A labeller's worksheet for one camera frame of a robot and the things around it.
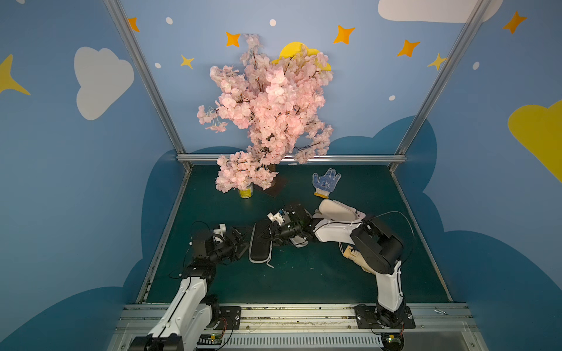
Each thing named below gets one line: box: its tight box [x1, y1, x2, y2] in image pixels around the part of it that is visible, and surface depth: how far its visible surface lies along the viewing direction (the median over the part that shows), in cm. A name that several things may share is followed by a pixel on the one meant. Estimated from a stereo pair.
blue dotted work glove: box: [311, 168, 342, 199], surface depth 117 cm
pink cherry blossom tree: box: [196, 33, 333, 193], surface depth 76 cm
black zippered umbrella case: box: [248, 218, 275, 270], surface depth 82 cm
